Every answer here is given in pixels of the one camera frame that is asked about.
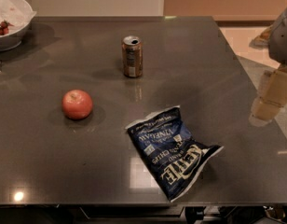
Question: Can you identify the orange soda can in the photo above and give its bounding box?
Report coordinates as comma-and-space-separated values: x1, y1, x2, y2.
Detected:
121, 35, 143, 78

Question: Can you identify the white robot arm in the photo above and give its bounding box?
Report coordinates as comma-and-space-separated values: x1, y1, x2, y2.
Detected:
250, 8, 287, 127

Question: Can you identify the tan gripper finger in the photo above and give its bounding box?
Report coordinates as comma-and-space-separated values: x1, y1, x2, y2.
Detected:
251, 97, 281, 121

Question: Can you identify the red fruit in bowl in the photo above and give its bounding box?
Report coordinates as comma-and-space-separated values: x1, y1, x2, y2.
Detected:
0, 21, 11, 35

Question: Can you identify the white napkin in bowl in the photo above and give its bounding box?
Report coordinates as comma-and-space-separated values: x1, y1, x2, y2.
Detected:
0, 0, 36, 27

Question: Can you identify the white bowl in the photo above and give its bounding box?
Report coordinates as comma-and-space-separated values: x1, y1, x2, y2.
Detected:
0, 21, 31, 51

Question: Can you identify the red apple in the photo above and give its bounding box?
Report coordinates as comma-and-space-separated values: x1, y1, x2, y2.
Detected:
61, 90, 93, 120

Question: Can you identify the blue chip bag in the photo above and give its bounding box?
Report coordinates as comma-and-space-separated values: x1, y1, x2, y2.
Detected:
126, 105, 223, 202

